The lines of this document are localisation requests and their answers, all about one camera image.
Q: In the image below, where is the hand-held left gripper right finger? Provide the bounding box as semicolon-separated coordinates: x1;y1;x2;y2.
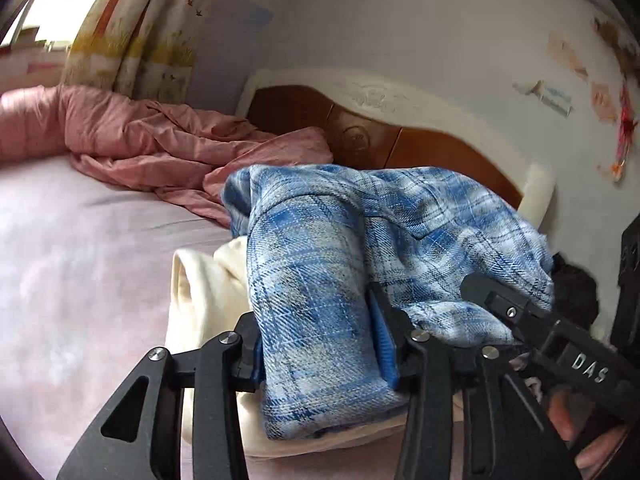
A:
367;282;583;480

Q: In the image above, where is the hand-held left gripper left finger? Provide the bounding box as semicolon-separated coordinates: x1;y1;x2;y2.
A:
56;311;266;480

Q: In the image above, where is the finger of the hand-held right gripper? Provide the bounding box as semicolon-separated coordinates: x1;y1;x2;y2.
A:
459;272;556;356

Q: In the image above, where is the blue plaid shirt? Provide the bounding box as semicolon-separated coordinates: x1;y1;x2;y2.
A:
221;164;556;441

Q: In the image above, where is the person's right hand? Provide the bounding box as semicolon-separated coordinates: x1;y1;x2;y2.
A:
547;390;631;471

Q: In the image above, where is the dark cloth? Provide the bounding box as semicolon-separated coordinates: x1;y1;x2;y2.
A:
550;254;601;331

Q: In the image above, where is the cream garment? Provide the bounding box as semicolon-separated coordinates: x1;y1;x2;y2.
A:
165;237;411;458

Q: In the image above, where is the bed with pink sheet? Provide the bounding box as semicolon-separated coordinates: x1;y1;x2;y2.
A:
0;155;411;480

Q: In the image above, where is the cream and wood headboard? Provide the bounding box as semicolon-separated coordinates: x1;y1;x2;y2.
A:
235;67;556;226

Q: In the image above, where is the pink duvet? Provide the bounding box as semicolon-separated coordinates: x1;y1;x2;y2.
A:
0;84;335;228

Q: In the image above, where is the printed curtain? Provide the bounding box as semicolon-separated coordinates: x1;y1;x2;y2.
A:
60;0;226;98

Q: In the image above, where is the window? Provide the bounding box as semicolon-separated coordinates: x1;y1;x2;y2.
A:
0;0;126;51

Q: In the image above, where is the torn paper wall sticker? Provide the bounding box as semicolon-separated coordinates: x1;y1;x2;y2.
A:
515;80;573;118

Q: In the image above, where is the red wall decoration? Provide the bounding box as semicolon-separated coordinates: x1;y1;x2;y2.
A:
612;85;640;181

